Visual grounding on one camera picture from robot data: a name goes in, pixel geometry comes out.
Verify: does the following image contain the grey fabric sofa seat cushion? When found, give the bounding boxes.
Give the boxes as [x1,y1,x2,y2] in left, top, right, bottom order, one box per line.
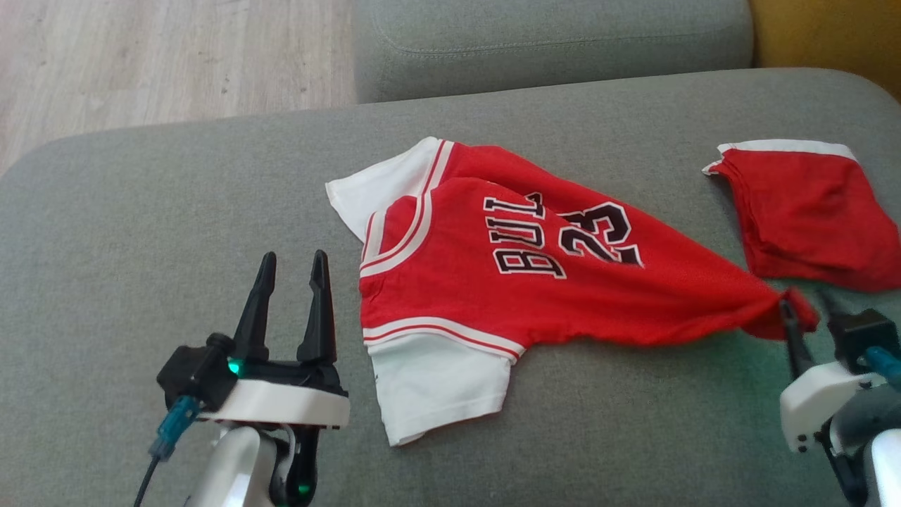
[0,68,901,507]

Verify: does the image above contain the red basketball jersey white sleeves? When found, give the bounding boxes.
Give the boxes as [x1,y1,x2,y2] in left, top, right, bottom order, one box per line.
[325,135,821,447]

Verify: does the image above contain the red basketball shorts white stripe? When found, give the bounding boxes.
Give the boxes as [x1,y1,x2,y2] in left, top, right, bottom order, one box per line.
[701,139,901,294]

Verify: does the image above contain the blue camera connector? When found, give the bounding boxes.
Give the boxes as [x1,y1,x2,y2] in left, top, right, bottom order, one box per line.
[864,346,901,389]
[148,395,203,461]

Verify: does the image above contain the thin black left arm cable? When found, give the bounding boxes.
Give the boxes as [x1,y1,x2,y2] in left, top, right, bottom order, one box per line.
[132,454,164,507]

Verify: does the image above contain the grey fabric sofa back cushion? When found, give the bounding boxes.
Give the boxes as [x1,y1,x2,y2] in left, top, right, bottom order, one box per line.
[351,0,755,105]

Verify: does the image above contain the blue left camera connector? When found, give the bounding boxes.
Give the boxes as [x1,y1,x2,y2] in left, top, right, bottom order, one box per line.
[148,395,203,461]

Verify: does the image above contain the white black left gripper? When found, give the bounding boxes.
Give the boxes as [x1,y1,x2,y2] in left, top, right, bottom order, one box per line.
[200,249,351,430]

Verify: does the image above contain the yellow cushion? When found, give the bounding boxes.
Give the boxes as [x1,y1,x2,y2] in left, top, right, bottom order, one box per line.
[749,0,901,101]

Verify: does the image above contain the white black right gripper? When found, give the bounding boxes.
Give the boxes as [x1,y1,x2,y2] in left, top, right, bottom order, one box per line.
[779,289,874,453]

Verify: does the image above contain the blue right camera connector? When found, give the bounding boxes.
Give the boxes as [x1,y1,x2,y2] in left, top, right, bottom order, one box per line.
[864,346,901,389]

